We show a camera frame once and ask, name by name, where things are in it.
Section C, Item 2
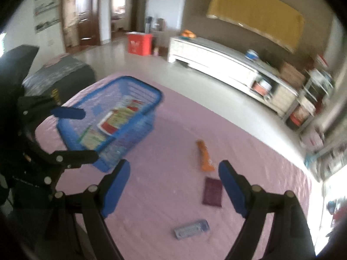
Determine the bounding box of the yellow cloth cover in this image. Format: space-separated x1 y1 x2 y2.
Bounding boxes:
206 0 304 53

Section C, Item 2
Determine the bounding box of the white metal shelf rack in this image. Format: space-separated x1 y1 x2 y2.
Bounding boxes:
285 68 334 133

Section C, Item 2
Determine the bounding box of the white television cabinet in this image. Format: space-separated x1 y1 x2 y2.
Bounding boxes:
167 36 300 114

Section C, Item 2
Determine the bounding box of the dark covered stool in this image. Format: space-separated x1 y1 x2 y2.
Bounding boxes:
22 57 97 106

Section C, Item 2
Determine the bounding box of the large red yellow snack bag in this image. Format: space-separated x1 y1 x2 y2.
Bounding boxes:
98 99 145 136

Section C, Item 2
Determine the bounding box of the cardboard box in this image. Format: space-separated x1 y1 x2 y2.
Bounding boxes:
279 61 305 88

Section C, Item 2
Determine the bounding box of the brown wooden door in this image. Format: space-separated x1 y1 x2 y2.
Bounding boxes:
73 0 101 46

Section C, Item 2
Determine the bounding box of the blue plastic basket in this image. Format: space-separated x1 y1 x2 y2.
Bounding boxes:
57 76 164 173

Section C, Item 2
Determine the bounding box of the maroon snack packet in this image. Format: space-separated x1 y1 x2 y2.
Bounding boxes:
202 177 223 208

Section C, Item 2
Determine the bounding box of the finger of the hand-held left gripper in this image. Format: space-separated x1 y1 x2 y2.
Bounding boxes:
41 150 98 170
51 107 86 120

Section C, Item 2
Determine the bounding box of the pale blue snack packet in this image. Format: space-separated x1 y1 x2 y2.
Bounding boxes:
174 219 210 240

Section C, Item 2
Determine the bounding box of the orange stick snack packet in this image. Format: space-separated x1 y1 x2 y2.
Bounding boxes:
196 139 216 172

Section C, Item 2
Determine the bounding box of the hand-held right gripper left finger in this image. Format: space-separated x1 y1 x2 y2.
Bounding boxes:
45 159 131 260

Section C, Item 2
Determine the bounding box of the red box on floor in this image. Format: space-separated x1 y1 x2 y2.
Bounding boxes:
127 32 154 55

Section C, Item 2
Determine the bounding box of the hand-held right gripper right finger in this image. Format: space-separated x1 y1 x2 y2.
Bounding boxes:
218 160 316 260

